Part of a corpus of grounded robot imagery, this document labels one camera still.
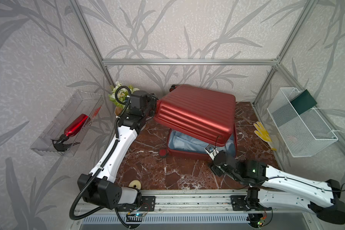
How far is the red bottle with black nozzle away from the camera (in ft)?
1.96

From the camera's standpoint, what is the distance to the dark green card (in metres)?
0.70

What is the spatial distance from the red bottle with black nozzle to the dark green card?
1031mm
